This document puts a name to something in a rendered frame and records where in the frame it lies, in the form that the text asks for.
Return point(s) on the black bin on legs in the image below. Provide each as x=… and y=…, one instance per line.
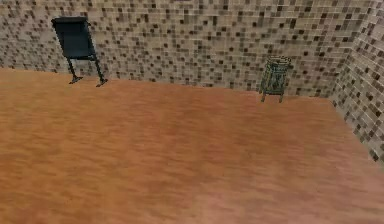
x=75, y=40

